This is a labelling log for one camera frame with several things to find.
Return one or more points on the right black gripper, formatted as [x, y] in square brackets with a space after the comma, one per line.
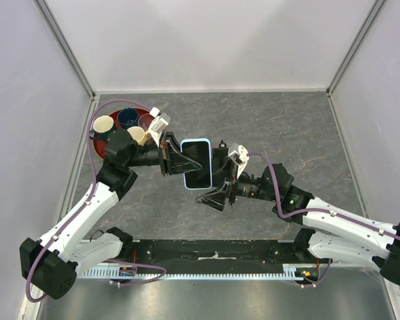
[226, 182]

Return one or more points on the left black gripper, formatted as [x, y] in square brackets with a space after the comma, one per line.
[172, 160]

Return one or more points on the black phone blue case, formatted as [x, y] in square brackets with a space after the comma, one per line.
[198, 149]

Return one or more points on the black phone stand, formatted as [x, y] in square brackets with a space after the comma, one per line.
[220, 151]

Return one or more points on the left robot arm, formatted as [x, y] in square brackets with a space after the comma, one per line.
[54, 261]

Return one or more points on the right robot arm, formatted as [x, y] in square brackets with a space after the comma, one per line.
[327, 232]

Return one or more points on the yellow mug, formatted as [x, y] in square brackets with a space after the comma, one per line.
[140, 135]

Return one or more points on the clear glass cup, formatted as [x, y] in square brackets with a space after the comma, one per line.
[145, 121]

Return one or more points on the blue cup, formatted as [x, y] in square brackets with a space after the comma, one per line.
[128, 118]

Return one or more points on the red round tray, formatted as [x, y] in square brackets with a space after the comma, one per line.
[99, 146]

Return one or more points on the dark green mug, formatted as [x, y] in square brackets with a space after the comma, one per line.
[102, 127]

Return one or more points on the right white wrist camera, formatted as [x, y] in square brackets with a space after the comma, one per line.
[238, 154]

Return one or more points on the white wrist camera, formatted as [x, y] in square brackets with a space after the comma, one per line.
[158, 124]
[238, 154]

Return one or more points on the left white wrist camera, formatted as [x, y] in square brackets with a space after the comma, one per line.
[158, 124]

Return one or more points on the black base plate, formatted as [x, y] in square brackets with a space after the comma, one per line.
[217, 257]

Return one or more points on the slotted cable duct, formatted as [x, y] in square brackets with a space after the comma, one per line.
[117, 272]

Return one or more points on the left aluminium frame post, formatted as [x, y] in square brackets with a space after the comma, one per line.
[56, 31]

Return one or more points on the aluminium frame post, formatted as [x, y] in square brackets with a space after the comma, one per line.
[355, 45]
[56, 31]

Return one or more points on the right aluminium frame post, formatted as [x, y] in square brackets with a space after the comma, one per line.
[355, 45]

